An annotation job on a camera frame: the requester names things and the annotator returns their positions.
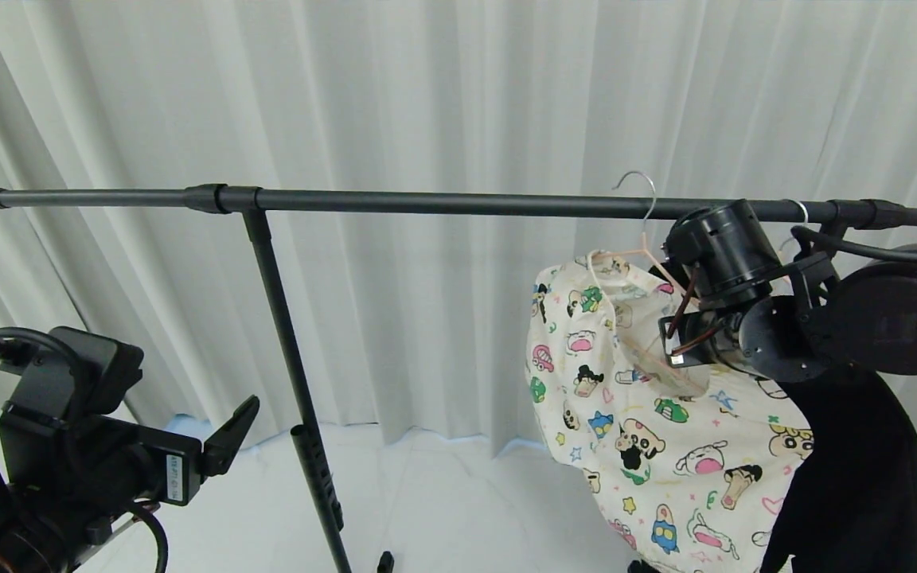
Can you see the black t-shirt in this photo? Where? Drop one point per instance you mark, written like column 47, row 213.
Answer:
column 856, row 477

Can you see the cream printed garment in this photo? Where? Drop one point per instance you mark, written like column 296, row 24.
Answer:
column 649, row 446

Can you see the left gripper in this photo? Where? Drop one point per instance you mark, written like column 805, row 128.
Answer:
column 148, row 465

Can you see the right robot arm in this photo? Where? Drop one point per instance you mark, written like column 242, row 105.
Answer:
column 888, row 318

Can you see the white curtain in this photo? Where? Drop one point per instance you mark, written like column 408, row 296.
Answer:
column 427, row 79

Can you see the black clothes rack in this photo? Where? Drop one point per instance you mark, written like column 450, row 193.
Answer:
column 291, row 358

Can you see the pink clothes hanger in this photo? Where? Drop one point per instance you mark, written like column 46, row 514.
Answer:
column 802, row 211
column 648, row 207

